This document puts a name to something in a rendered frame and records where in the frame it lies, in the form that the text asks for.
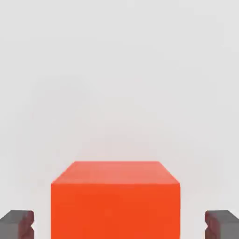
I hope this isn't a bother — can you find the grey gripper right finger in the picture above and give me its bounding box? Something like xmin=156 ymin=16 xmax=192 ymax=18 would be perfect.
xmin=204 ymin=210 xmax=239 ymax=239

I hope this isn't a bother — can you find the small red cube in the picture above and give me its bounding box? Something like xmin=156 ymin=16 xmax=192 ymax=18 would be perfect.
xmin=50 ymin=161 xmax=181 ymax=239

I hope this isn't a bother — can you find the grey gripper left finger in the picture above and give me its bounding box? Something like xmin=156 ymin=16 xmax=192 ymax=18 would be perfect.
xmin=0 ymin=210 xmax=35 ymax=239

